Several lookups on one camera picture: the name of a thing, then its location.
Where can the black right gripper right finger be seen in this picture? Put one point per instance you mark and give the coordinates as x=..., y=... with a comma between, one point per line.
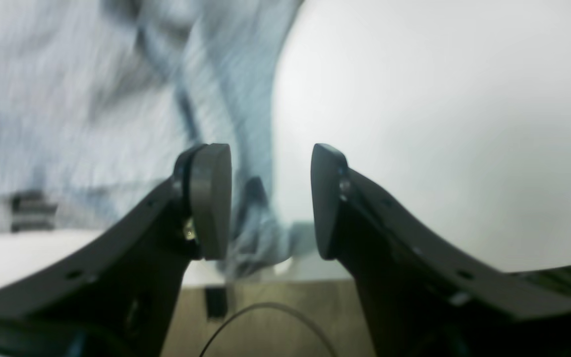
x=422, y=296

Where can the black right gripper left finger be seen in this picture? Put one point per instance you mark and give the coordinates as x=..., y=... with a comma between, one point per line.
x=115, y=297

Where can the grey T-shirt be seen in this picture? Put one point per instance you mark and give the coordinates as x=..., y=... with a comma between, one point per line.
x=99, y=97

